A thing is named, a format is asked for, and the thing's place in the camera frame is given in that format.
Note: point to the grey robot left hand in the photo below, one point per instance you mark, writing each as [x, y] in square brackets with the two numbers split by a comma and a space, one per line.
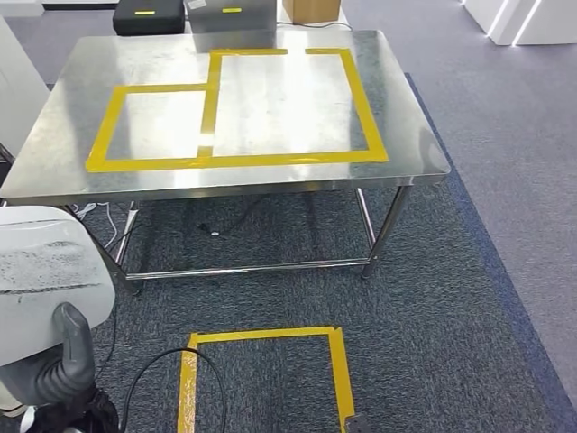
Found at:
[76, 340]

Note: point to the white curved car part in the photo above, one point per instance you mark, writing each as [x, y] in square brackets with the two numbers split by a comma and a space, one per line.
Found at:
[45, 269]

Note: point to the yellow tape on workbench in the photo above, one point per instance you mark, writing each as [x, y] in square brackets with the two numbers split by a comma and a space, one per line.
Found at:
[225, 161]

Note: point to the stainless steel workbench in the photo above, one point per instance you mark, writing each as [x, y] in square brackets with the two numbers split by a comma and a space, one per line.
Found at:
[293, 107]

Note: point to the robot left arm ribbed sleeve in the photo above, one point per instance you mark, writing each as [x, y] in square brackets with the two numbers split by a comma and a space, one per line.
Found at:
[67, 388]

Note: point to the yellow floor tape square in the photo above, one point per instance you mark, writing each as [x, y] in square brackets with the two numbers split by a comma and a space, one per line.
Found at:
[187, 388]

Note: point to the black equipment case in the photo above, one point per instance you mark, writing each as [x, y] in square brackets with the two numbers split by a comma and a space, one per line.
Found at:
[148, 24]

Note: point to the grey metal box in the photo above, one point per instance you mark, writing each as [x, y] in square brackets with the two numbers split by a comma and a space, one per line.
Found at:
[230, 21]

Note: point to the brown cardboard box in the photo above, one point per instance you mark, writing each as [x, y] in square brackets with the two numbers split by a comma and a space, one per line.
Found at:
[311, 11]

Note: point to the white display plinth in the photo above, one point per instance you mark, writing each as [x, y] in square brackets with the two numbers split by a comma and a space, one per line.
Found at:
[550, 21]

